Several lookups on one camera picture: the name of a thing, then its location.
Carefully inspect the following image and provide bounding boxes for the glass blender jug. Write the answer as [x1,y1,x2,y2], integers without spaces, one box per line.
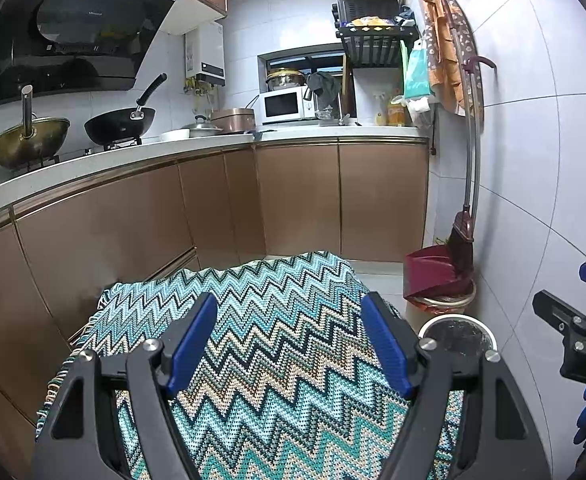
[315,94,336,122]

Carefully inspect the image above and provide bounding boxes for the dark red dustpan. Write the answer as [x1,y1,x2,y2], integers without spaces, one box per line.
[404,55,498,301]

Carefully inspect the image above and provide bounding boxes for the black wok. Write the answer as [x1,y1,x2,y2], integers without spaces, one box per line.
[84,73,168,146]

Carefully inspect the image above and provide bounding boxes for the glass pot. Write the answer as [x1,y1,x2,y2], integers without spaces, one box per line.
[265,66,306,92]

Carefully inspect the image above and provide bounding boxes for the yellow bottle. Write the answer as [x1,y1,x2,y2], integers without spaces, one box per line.
[388,96,407,127]

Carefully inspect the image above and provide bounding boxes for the blue white-rimmed waste bin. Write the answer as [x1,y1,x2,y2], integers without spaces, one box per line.
[417,313,498,361]

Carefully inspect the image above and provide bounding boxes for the small pale bottle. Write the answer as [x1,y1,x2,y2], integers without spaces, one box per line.
[373,91,390,127]

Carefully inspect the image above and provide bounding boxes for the brass wok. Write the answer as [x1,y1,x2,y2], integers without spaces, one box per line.
[0,85,71,170]

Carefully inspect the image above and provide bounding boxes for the steel faucet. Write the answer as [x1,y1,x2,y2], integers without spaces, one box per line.
[334,92,353,127]

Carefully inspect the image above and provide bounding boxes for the copper rice cooker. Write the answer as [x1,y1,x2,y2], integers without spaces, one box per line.
[209,106,255,135]

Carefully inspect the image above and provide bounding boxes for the grey cloth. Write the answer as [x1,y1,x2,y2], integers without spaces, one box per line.
[305,71,341,106]

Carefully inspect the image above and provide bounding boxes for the black wall rack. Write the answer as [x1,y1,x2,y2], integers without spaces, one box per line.
[329,0,419,68]

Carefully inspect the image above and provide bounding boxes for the teal plastic bag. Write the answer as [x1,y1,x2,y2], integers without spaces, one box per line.
[403,40,436,101]

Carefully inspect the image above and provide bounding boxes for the wooden cutting board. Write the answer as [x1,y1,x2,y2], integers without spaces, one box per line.
[340,55,358,116]

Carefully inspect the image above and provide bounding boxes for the white water heater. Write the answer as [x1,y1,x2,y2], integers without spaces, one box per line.
[184,24,226,86]

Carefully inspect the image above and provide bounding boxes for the orange patterned cloth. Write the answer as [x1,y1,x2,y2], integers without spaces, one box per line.
[417,0,461,113]

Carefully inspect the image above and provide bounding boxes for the gas stove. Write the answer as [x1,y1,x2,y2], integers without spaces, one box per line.
[10,135,144,177]

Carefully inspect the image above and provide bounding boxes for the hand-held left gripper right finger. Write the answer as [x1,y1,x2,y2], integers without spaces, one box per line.
[360,291,548,480]

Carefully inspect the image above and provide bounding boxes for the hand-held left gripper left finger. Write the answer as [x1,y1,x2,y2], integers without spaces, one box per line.
[32,291,219,480]

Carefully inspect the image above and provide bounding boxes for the brown floral apron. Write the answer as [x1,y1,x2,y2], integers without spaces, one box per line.
[435,0,486,131]

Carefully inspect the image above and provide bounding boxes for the dark red broom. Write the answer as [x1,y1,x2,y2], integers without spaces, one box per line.
[440,0,484,278]

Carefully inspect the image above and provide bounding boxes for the black range hood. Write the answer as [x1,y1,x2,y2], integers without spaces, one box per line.
[0,0,184,111]

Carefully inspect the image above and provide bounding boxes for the white plastic bag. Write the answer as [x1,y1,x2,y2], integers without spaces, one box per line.
[404,94,435,128]

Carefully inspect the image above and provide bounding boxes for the steel pot lid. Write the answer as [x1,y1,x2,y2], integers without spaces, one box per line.
[180,115,224,138]

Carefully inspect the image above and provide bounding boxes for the white microwave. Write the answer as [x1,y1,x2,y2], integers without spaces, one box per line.
[259,86,314,126]

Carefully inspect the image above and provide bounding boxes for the yellow food package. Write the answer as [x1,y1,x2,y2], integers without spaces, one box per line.
[348,16,396,28]

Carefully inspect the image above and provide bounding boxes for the zigzag knitted blanket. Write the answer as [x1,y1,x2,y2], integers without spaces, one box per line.
[36,250,466,480]

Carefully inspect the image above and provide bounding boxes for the brown base cabinets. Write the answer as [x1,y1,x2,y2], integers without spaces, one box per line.
[0,137,431,461]

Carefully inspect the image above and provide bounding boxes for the kitchen window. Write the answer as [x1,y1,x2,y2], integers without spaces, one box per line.
[258,45,346,93]

